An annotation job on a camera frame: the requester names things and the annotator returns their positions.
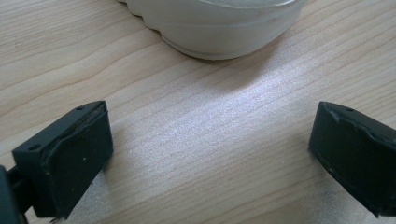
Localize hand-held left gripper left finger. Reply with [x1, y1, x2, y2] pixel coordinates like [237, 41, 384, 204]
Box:
[11, 100, 114, 220]

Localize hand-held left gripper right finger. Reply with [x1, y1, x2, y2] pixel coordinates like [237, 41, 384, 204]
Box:
[308, 101, 396, 218]

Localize white ceramic bowl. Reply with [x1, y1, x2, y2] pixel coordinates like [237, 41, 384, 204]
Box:
[117, 0, 309, 61]

